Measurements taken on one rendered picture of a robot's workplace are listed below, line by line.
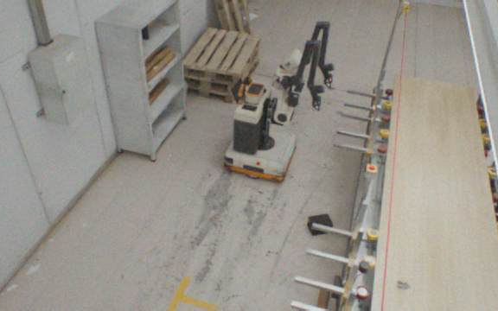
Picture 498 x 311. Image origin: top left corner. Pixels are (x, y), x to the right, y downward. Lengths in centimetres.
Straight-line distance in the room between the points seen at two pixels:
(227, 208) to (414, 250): 197
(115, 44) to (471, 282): 347
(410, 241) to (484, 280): 49
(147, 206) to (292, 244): 147
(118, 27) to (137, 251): 202
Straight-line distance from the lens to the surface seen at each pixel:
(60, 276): 421
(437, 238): 340
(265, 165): 463
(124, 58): 446
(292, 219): 444
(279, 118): 448
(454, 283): 319
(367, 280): 336
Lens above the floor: 325
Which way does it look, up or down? 40 degrees down
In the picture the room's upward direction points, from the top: 3 degrees clockwise
